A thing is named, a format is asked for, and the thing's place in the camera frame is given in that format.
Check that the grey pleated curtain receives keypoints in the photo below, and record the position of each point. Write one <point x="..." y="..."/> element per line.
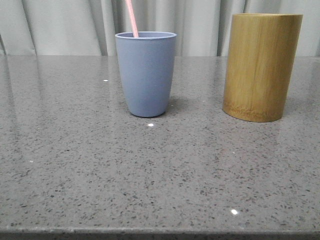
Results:
<point x="88" y="27"/>

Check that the bamboo cylinder holder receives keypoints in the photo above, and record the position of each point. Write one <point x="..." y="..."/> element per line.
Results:
<point x="261" y="54"/>

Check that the pink chopstick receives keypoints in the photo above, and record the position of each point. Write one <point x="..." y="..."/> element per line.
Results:
<point x="132" y="18"/>

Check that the blue plastic cup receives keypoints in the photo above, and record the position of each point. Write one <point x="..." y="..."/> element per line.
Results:
<point x="146" y="65"/>

